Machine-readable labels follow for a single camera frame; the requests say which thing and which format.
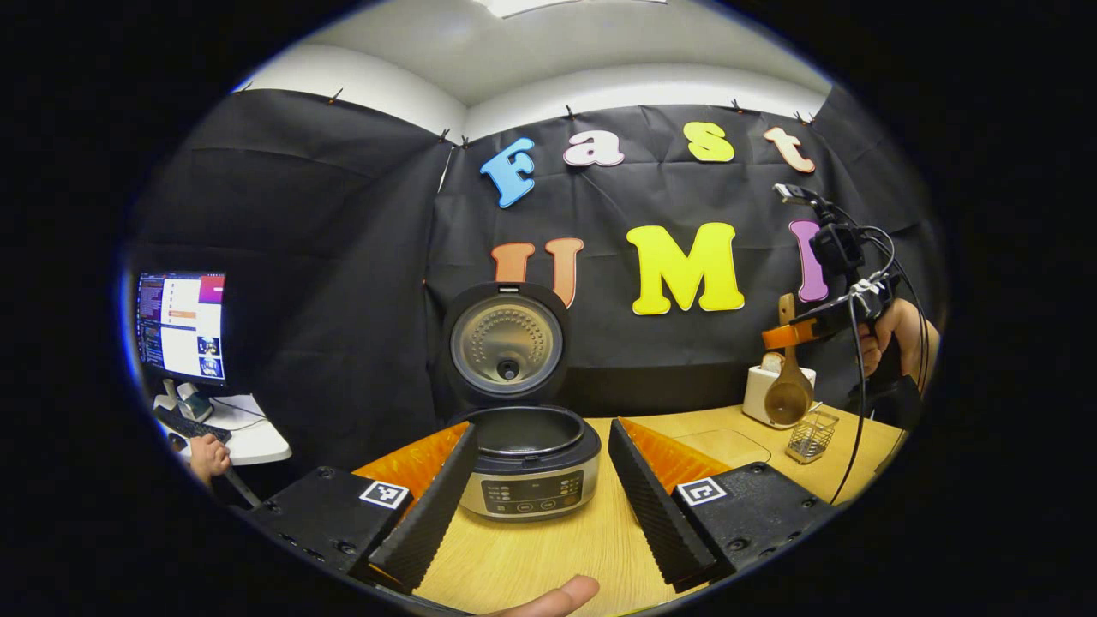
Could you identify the computer monitor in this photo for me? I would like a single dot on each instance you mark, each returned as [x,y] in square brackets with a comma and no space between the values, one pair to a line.
[182,330]

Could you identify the clear plastic rice box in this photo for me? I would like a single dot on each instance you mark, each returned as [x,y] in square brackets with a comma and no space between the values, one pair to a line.
[724,446]

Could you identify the toasted bread slice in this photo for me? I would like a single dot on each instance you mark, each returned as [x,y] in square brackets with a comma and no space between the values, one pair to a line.
[771,362]

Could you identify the wooden spoon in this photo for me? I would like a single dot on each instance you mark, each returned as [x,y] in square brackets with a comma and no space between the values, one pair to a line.
[788,390]

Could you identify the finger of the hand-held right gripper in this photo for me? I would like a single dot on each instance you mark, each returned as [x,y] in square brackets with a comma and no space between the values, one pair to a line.
[788,334]

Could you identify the black computer mouse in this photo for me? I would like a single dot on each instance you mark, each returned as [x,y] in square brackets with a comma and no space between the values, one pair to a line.
[177,442]

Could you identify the black backdrop cloth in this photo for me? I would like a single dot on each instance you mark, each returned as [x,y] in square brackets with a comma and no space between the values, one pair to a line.
[326,300]

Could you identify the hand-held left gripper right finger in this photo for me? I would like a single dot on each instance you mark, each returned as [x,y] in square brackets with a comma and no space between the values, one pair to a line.
[651,506]

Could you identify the black keyboard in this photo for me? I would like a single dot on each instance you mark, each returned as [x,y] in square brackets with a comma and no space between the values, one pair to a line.
[193,424]

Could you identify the silver black rice cooker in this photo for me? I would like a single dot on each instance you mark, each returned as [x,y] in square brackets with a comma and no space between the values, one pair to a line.
[527,463]

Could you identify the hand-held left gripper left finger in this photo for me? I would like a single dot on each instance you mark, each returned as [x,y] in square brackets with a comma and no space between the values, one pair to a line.
[437,506]

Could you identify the white toaster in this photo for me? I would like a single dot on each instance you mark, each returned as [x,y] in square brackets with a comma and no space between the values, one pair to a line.
[754,398]

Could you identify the ceiling light panel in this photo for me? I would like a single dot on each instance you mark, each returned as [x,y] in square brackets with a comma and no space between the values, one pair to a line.
[531,5]

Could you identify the small grey desk device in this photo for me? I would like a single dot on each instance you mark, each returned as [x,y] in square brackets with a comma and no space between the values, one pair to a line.
[193,403]

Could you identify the white side table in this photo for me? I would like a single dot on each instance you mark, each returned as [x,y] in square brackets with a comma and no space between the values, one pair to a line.
[253,437]

